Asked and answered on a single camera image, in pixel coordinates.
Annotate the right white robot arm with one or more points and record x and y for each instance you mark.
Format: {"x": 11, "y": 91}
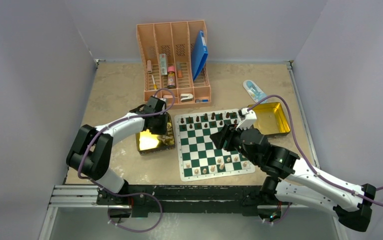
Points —
{"x": 291, "y": 179}

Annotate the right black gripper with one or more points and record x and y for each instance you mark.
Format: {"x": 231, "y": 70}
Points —
{"x": 228, "y": 133}

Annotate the gold tin tray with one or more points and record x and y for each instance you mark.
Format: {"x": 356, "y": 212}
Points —
{"x": 271, "y": 120}
{"x": 147, "y": 143}

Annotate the left gold tin tray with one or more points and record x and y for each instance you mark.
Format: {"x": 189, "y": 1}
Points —
{"x": 147, "y": 143}

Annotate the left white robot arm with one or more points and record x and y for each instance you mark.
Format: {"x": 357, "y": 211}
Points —
{"x": 91, "y": 150}

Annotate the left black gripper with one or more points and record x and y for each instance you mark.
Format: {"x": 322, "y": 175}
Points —
{"x": 162, "y": 130}

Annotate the brown bottle pink cap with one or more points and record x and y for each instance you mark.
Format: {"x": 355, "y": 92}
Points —
{"x": 171, "y": 77}

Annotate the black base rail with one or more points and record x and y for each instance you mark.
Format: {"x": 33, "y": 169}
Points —
{"x": 247, "y": 200}

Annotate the blue folder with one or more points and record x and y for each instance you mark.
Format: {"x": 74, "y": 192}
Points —
{"x": 199, "y": 55}

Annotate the pink desk organizer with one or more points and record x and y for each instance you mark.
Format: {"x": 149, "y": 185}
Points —
{"x": 176, "y": 40}

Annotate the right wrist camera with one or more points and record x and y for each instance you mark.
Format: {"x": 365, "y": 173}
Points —
{"x": 247, "y": 118}

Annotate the white stapler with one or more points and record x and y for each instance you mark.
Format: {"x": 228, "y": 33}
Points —
{"x": 186, "y": 97}

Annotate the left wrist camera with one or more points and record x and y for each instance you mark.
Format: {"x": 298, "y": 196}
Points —
{"x": 154, "y": 105}

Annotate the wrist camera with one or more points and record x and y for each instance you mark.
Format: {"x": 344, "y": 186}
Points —
{"x": 154, "y": 105}
{"x": 247, "y": 118}

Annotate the white green box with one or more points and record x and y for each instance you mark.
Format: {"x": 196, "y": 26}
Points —
{"x": 163, "y": 64}

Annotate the right gold tin tray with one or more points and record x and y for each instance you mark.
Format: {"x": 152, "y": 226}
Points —
{"x": 271, "y": 120}

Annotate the green white chess board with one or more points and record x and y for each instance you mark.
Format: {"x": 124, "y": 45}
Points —
{"x": 192, "y": 135}

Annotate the blue white packaged item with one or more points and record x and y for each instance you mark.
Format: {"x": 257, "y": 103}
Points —
{"x": 254, "y": 90}

